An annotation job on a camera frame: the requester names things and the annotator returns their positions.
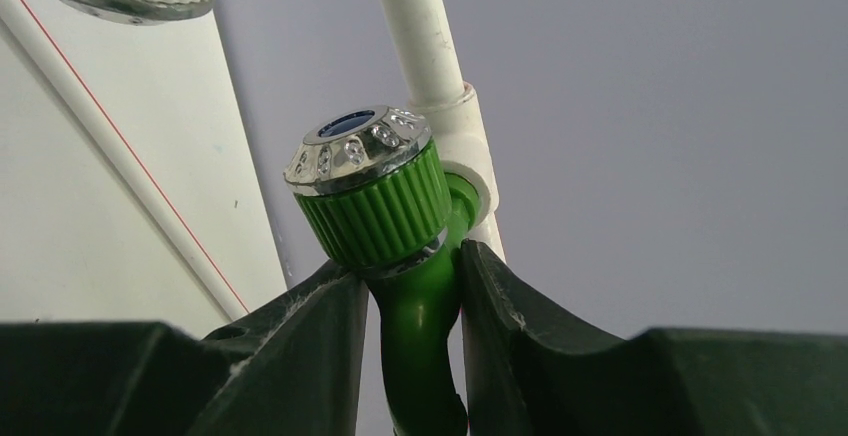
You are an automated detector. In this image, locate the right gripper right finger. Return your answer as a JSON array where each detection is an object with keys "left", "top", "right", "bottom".
[{"left": 460, "top": 240, "right": 847, "bottom": 435}]

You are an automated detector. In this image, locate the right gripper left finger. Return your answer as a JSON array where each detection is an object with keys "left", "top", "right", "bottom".
[{"left": 1, "top": 263, "right": 368, "bottom": 435}]

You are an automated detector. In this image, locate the green plastic faucet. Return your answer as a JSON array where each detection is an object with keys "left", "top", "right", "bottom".
[{"left": 284, "top": 105, "right": 480, "bottom": 435}]

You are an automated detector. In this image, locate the white PVC pipe frame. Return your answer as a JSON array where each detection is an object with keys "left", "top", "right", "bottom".
[{"left": 1, "top": 0, "right": 500, "bottom": 320}]

